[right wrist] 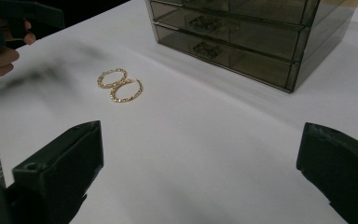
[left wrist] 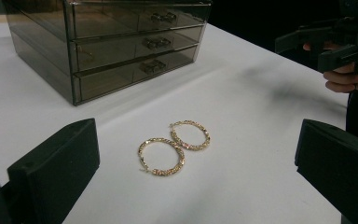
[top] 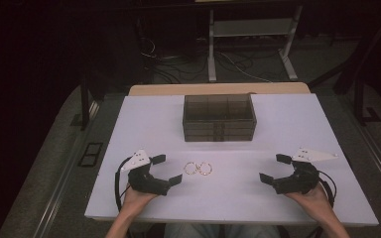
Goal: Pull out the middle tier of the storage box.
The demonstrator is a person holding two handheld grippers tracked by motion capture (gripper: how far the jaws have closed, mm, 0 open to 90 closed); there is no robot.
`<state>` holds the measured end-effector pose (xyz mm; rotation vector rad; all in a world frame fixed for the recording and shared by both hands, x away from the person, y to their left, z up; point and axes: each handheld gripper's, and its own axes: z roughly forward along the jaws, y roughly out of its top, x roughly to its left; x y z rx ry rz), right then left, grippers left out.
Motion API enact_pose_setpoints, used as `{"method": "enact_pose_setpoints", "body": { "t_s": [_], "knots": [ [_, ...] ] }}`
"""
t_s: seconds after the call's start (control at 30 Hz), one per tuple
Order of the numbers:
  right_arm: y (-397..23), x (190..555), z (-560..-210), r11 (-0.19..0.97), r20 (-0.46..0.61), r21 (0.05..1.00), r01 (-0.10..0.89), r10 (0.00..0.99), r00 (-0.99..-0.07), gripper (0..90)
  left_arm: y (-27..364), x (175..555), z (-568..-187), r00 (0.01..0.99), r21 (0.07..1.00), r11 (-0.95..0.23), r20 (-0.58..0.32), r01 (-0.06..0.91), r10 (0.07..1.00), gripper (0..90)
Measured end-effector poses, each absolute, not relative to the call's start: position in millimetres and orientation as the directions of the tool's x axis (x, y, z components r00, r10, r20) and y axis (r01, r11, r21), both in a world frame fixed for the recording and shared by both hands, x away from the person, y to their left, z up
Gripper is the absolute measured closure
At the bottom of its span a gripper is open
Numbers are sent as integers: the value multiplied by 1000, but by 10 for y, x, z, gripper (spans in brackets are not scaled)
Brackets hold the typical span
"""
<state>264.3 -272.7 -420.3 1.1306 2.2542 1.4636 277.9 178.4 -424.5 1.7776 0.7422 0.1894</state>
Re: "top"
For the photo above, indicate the smoky acrylic drawer box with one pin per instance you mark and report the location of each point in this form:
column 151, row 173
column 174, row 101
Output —
column 219, row 122

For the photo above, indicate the black floor socket plate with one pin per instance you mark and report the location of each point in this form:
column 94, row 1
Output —
column 91, row 154

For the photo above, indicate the gold hoop earring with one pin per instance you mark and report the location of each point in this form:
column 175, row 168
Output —
column 190, row 168
column 205, row 168

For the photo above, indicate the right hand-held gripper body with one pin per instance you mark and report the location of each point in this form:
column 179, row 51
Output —
column 301, row 181

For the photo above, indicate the black angled stand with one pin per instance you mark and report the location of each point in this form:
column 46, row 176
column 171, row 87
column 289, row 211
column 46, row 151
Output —
column 360, row 82

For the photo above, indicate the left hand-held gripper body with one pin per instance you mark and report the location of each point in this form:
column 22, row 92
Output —
column 145, row 181

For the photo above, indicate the person's right hand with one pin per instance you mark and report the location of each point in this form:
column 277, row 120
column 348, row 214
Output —
column 314, row 200

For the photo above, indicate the wooden table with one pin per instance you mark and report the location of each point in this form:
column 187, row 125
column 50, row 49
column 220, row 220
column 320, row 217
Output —
column 218, row 89

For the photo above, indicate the white table board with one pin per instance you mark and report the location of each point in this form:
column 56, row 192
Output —
column 244, row 198

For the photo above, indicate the person's legs in jeans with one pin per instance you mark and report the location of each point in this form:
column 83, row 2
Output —
column 221, row 231

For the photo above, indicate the person's left hand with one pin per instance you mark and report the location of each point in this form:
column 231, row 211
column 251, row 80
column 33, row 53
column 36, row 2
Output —
column 135, row 201

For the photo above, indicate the black stand with foot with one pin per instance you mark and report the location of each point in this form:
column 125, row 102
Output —
column 85, row 105

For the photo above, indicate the grey metal desk frame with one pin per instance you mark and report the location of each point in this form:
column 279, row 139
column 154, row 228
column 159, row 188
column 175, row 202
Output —
column 251, row 27

